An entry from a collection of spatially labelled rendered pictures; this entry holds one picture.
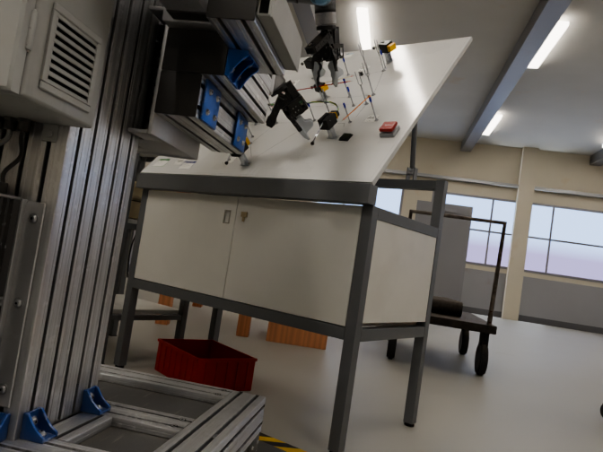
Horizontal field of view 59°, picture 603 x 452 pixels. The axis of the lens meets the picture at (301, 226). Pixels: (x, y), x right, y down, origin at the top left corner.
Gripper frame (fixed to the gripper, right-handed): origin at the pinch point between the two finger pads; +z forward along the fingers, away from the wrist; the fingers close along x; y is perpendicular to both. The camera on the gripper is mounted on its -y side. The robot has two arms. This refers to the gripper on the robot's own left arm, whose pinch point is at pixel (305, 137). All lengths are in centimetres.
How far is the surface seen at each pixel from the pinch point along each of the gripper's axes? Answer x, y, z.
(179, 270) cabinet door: 7, -75, 17
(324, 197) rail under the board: -22.4, -4.0, 15.7
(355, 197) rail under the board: -29.3, 5.2, 19.3
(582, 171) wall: 847, 324, 549
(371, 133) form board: 0.8, 20.4, 12.6
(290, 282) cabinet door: -25, -31, 34
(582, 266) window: 760, 218, 683
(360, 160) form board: -13.9, 12.3, 14.2
